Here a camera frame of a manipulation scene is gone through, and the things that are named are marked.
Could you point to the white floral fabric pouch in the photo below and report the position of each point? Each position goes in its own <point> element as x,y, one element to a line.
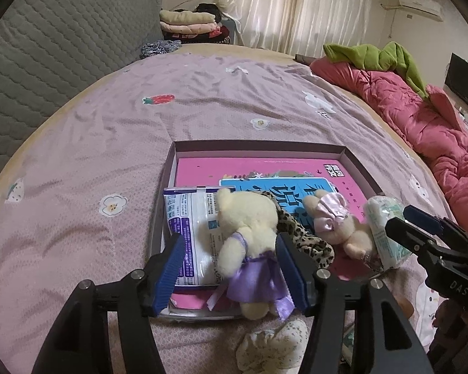
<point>273,343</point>

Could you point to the green cloth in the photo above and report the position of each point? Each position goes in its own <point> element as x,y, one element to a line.
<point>370,56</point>

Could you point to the pink book with blue label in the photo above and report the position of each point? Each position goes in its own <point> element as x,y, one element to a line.
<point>202,169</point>

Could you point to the white wall air conditioner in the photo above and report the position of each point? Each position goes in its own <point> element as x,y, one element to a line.
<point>421,6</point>

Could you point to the cream plush bear pink dress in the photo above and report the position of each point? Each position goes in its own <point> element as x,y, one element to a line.
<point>351,237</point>

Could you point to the pink folded garment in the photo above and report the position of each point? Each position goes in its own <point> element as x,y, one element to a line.
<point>191,28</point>

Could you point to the leopard print scrunchie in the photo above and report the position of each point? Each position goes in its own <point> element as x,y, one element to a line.
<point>319,253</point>

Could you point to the cream plush bear purple dress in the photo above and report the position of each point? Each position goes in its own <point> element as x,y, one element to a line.
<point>245,218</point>

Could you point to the teal-white flat tissue packet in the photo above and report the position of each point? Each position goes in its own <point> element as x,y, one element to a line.
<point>349,343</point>

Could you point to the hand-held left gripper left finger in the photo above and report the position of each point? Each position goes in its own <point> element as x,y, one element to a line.
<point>169,268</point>

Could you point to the silver crown ornament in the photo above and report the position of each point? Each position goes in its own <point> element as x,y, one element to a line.
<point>370,261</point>

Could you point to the red quilt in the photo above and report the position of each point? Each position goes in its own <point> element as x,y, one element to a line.
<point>413,124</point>

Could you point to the grey quilted headboard cover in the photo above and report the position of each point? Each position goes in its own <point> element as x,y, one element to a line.
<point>62,46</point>

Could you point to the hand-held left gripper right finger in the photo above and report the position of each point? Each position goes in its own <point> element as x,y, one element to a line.
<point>292,276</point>

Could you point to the white curtain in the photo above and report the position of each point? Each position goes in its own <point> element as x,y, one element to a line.
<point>296,7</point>

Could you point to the pile of folded clothes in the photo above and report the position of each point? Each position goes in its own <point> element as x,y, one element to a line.
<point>218,35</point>

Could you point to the beige folded garment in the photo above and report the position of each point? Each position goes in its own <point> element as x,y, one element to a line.
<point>187,16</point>

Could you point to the black flat television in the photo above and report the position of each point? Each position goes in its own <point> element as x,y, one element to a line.
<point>464,81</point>

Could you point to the green-white tissue pack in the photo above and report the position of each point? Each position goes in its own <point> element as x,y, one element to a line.
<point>382,233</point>

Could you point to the mauve printed bed sheet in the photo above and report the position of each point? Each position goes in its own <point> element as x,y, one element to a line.
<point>140,144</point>

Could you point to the white and purple packet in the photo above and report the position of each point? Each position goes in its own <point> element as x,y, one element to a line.
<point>195,233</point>

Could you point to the dark patterned cloth bundle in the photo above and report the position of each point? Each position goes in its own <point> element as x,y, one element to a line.
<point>160,48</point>

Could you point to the black garment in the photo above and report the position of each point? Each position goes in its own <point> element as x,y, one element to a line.
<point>210,9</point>

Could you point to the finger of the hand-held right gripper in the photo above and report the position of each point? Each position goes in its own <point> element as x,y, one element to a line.
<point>421,218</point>
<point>413,239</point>

